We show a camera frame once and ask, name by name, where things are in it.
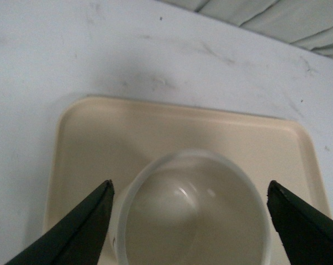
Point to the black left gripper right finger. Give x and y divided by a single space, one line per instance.
305 232

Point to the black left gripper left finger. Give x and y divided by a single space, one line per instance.
78 238

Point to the beige square plastic plate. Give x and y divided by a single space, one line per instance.
102 138

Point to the pale grey curtain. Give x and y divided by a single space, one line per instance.
305 24

